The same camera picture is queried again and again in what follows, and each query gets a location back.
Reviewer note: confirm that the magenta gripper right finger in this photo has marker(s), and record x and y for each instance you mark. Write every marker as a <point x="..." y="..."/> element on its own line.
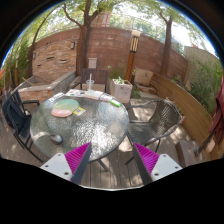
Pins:
<point x="153" y="166"/>

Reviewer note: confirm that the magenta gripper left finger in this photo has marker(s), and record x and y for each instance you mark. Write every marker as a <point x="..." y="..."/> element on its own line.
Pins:
<point x="70" y="166"/>

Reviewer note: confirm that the grey computer mouse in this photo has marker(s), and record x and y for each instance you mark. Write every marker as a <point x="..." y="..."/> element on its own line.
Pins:
<point x="56" y="139"/>

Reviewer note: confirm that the green round mouse pad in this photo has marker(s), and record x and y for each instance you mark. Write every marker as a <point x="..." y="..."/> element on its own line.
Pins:
<point x="66" y="104"/>

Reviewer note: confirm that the round glass patio table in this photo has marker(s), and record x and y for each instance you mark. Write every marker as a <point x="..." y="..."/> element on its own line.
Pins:
<point x="102" y="124"/>

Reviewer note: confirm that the grey wicker chair right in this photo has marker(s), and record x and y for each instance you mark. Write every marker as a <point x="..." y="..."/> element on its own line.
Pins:
<point x="164" y="121"/>

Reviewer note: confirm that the wooden bench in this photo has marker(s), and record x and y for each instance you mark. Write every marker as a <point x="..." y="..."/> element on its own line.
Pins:
<point x="197" y="120"/>

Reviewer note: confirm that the black chair left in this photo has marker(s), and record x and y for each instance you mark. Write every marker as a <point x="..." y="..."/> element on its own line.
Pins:
<point x="19" y="120"/>

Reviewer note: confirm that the green highlighter marker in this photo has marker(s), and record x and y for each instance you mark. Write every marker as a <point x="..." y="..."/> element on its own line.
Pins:
<point x="115" y="103"/>

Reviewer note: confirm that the open book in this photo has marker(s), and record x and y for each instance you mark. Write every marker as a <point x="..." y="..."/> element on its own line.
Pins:
<point x="84" y="93"/>

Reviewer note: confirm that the red folded umbrella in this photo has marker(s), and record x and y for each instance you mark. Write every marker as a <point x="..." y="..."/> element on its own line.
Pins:
<point x="218" y="118"/>

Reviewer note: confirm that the white square planter box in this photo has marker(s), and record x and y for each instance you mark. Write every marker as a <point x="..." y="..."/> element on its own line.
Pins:
<point x="122" y="92"/>

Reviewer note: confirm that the white plastic cup with straw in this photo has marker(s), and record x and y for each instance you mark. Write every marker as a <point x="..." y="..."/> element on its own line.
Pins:
<point x="90" y="82"/>

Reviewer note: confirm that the brown wicker chair far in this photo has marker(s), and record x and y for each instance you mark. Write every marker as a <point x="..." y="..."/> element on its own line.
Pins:
<point x="100" y="78"/>

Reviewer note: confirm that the tree trunk right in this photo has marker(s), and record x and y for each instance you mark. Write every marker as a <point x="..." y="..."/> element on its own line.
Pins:
<point x="167" y="45"/>

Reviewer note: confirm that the large tree trunk centre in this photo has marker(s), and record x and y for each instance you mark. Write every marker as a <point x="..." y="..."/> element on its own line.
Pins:
<point x="90" y="9"/>

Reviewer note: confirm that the wooden lamp post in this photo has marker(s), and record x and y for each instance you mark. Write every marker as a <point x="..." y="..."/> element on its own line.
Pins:
<point x="135" y="34"/>

